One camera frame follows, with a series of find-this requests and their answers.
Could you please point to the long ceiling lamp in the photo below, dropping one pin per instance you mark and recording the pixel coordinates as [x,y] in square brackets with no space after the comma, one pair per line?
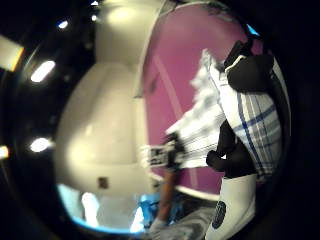
[40,144]
[42,71]

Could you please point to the small ceiling lamp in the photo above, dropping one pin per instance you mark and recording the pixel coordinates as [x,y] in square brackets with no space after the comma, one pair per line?
[62,24]

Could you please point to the the person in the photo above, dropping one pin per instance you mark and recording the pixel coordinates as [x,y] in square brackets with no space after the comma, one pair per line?
[186,226]

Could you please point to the white marker cube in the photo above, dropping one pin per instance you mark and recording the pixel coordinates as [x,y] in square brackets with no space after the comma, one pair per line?
[156,156]

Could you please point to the white blue plaid cloth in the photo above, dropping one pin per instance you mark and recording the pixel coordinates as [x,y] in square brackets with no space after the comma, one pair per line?
[256,126]

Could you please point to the small wall plate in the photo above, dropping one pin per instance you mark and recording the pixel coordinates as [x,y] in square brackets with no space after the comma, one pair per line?
[102,182]

